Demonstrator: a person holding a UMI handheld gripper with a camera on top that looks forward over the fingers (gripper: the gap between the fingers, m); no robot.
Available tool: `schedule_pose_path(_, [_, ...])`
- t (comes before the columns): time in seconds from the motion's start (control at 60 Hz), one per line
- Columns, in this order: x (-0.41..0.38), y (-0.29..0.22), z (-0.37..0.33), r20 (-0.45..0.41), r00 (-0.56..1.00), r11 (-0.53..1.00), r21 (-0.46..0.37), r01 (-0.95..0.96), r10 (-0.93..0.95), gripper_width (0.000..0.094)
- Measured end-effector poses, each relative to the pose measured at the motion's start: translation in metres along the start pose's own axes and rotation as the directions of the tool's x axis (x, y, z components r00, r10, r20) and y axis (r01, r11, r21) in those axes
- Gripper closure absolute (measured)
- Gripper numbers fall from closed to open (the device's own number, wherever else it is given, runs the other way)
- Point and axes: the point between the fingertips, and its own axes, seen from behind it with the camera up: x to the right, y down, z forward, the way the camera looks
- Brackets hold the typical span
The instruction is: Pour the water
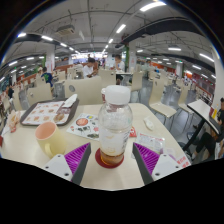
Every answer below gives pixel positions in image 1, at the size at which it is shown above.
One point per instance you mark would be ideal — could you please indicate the white table with black edge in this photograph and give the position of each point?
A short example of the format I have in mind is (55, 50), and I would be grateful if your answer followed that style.
(200, 108)

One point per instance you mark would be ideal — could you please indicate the crumpled white napkin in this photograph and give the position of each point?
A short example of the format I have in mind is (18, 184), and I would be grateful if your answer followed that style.
(70, 100)

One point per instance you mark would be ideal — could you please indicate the ceiling strip lights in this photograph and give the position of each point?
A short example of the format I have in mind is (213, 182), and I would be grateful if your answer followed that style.
(151, 6)

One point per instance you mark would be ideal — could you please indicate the printed paper tray liner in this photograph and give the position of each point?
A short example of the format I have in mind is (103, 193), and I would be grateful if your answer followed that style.
(41, 111)

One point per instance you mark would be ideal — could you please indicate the pale yellow mug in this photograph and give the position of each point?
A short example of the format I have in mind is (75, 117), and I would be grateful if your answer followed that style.
(55, 141)

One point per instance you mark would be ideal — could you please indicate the crumpled white wrapper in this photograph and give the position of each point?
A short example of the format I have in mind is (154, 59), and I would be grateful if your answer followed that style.
(149, 124)

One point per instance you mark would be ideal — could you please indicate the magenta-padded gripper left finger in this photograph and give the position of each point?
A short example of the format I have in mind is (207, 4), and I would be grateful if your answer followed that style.
(77, 159)

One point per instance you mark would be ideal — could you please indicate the clear printed plastic packet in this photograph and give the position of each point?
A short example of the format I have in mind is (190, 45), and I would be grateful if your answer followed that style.
(150, 141)

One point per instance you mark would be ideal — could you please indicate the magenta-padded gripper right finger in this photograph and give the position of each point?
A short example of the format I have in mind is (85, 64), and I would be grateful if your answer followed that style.
(146, 159)

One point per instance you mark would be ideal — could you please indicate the red and white leaflet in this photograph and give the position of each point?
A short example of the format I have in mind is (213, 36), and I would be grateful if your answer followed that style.
(183, 161)

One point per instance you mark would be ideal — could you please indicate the small red sauce packet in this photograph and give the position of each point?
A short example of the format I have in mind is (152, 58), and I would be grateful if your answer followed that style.
(133, 131)

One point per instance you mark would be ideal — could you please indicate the beige dining chairs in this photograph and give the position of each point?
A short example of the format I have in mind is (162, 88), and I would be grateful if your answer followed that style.
(85, 91)

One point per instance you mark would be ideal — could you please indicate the flat round red coaster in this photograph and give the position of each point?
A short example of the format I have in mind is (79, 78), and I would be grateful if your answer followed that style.
(98, 160)

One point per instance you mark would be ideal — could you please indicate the dark brown food tray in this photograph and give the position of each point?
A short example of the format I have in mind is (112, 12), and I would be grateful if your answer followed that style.
(73, 111)

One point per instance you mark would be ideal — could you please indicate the ceiling air conditioner unit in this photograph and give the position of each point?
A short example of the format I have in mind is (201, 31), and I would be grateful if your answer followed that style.
(65, 30)

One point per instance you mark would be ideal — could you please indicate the clear bottle with white cap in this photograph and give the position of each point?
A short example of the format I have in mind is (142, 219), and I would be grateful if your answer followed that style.
(115, 133)

